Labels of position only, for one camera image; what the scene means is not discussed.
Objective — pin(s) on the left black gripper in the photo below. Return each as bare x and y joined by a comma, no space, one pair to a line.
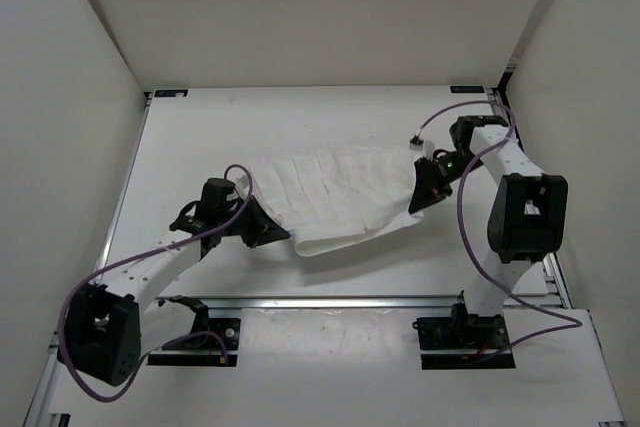
263,229

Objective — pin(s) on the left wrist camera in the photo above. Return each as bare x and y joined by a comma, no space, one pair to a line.
242,187

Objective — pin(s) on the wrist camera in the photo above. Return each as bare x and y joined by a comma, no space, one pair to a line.
242,187
422,147

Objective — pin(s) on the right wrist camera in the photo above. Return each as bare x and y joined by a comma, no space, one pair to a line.
422,147

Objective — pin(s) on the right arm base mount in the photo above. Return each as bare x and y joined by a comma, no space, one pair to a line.
463,341

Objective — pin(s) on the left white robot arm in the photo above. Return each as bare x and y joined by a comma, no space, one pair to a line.
110,322

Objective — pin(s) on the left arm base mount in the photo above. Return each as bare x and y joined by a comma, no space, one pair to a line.
212,341

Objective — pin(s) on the white pleated skirt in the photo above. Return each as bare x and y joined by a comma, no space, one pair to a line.
328,201

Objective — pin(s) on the aluminium frame rail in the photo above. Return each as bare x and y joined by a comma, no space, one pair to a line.
330,303

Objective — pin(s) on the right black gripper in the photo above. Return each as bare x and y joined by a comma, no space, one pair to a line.
428,188

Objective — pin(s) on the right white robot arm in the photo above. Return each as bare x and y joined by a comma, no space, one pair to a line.
527,218

